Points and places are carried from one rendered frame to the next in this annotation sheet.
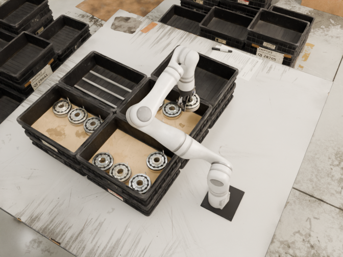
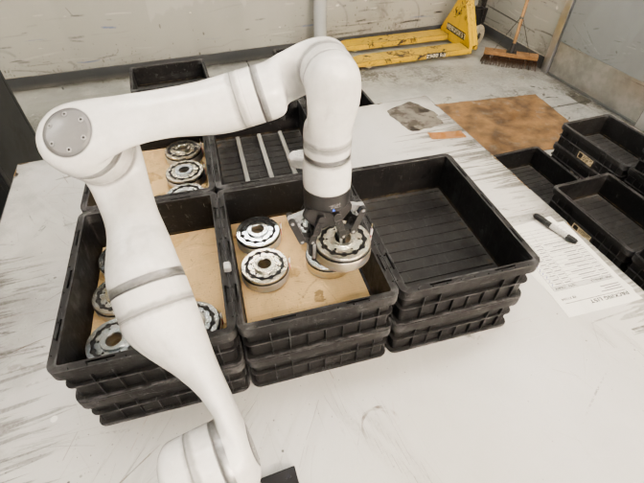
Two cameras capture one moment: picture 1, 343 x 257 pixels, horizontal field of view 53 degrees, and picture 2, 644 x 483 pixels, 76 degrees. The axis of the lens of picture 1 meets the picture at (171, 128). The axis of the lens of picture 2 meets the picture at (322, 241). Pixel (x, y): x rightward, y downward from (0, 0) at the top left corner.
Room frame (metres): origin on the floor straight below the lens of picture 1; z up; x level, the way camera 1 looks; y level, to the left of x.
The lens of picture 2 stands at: (0.63, -0.40, 1.53)
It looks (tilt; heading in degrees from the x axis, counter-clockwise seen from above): 45 degrees down; 40
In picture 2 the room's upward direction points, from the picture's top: straight up
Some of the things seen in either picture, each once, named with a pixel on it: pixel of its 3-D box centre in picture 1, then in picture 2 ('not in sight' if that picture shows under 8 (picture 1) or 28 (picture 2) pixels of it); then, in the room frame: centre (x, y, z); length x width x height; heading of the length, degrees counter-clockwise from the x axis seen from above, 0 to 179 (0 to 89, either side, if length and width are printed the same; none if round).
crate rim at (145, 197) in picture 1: (128, 153); (149, 268); (0.82, 0.20, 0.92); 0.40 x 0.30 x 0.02; 55
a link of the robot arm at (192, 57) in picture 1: (188, 65); (329, 107); (1.03, -0.08, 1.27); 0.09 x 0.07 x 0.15; 52
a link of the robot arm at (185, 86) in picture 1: (182, 78); (323, 159); (1.05, -0.06, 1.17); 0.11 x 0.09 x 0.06; 56
